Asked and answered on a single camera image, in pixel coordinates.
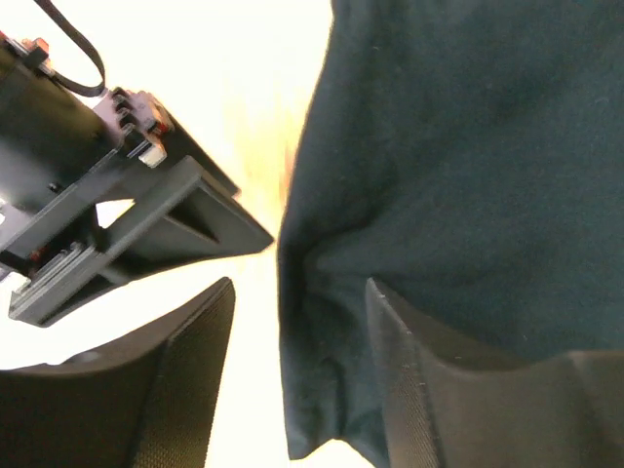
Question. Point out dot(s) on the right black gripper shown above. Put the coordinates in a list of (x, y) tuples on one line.
[(58, 158)]

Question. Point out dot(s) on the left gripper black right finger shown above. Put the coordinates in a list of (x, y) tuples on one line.
[(451, 401)]

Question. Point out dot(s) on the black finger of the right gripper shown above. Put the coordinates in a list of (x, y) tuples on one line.
[(184, 211)]

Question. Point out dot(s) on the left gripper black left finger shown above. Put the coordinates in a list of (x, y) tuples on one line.
[(146, 399)]

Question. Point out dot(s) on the black t shirt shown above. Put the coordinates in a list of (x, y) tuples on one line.
[(469, 155)]

